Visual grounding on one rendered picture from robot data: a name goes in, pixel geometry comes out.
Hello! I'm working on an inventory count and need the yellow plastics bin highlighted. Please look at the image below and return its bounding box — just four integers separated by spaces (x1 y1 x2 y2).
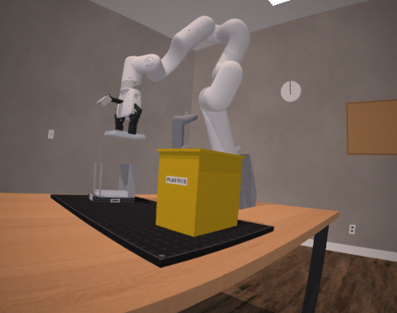
156 148 245 236

